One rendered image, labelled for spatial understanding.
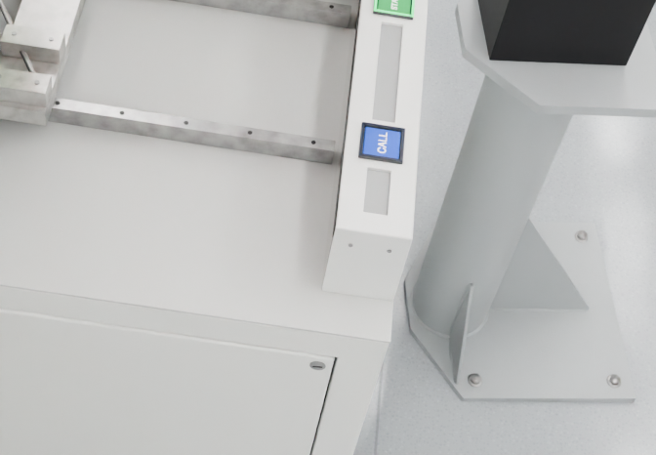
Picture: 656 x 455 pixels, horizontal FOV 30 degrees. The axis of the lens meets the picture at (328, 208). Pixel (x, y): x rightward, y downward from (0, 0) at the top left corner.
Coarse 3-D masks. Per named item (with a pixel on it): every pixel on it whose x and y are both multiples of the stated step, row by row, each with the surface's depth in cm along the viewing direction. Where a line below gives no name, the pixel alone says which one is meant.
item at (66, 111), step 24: (48, 120) 168; (72, 120) 167; (96, 120) 167; (120, 120) 167; (144, 120) 166; (168, 120) 167; (192, 120) 168; (216, 144) 169; (240, 144) 168; (264, 144) 168; (288, 144) 167; (312, 144) 168
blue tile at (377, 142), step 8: (368, 128) 155; (376, 128) 156; (368, 136) 155; (376, 136) 155; (384, 136) 155; (392, 136) 155; (368, 144) 154; (376, 144) 154; (384, 144) 154; (392, 144) 154; (368, 152) 153; (376, 152) 153; (384, 152) 153; (392, 152) 154
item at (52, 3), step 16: (32, 0) 173; (48, 0) 174; (64, 0) 174; (80, 0) 174; (32, 16) 171; (48, 16) 172; (64, 16) 172; (80, 16) 176; (64, 32) 170; (0, 64) 165; (16, 64) 166; (32, 64) 166; (48, 64) 166; (64, 64) 170; (0, 112) 162; (16, 112) 162; (32, 112) 162; (48, 112) 163
